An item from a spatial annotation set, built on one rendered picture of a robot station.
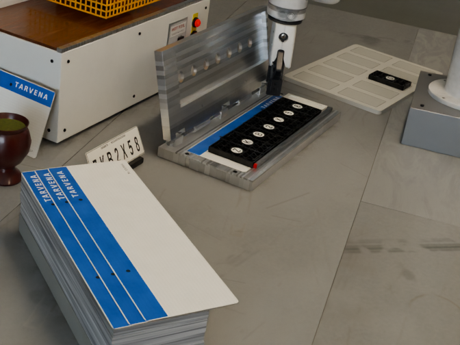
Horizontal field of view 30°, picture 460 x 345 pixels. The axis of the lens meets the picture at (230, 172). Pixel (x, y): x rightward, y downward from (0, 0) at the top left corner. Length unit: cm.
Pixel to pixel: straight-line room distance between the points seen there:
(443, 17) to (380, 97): 189
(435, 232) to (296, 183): 28
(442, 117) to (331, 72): 44
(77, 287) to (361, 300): 45
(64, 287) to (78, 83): 56
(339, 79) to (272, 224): 76
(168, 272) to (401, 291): 43
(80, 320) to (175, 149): 58
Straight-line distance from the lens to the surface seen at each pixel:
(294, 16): 185
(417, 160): 185
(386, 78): 222
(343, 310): 132
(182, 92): 168
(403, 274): 145
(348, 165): 176
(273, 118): 183
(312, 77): 216
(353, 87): 215
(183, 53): 168
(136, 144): 163
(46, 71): 163
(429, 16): 398
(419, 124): 189
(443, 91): 199
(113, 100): 179
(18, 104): 166
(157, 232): 122
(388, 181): 174
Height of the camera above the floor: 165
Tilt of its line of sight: 27 degrees down
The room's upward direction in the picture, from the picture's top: 9 degrees clockwise
